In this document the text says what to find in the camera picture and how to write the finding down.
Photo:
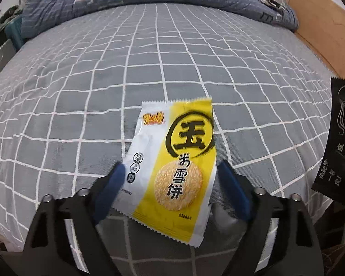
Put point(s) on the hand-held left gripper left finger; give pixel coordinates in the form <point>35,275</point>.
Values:
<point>109,195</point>

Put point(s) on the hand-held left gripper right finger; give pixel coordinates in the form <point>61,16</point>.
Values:
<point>235,192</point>

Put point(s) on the black wet wipe packet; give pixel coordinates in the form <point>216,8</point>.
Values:
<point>339,120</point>

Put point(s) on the yellow white snack packet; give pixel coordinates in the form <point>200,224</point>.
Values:
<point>172,178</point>

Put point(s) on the bed with grey checked sheet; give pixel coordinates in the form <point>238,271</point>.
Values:
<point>161,77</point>

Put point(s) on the wooden headboard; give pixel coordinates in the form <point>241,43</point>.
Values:
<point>327,20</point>

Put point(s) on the dark printed pillow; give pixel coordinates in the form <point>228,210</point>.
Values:
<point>271,3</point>

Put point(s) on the teal plastic stool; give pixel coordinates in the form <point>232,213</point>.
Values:
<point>15,31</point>

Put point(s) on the dark clutter pile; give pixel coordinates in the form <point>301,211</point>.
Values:
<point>10,14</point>

